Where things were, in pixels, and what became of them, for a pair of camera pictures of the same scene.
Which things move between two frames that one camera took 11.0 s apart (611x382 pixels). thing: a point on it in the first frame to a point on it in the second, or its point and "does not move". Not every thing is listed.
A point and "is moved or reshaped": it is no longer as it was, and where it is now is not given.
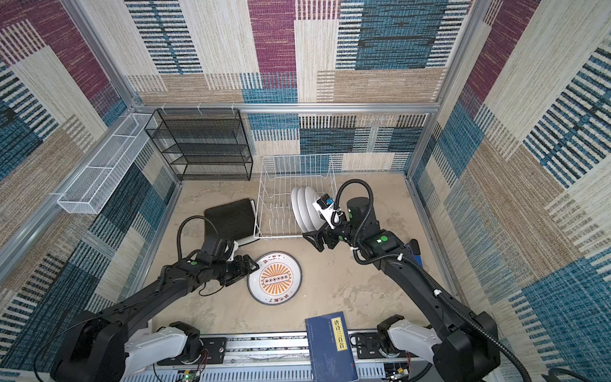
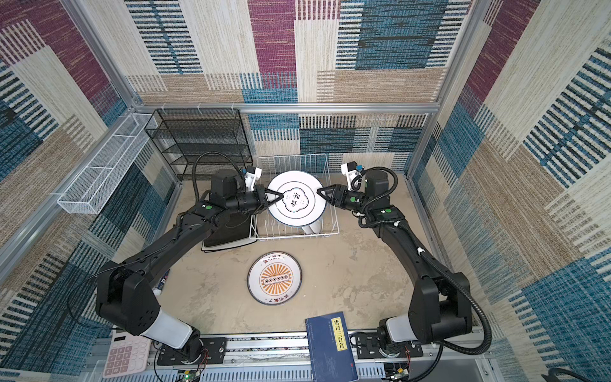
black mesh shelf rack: x=203 y=144 does not move
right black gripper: x=318 y=243 to x=336 y=190
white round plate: x=278 y=280 does not move
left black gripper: x=241 y=270 to x=260 y=195
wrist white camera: x=324 y=205 to x=353 y=174
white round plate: x=296 y=209 is moved or reshaped
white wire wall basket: x=90 y=192 does not move
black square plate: x=235 y=220 does not move
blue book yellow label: x=330 y=352 does not move
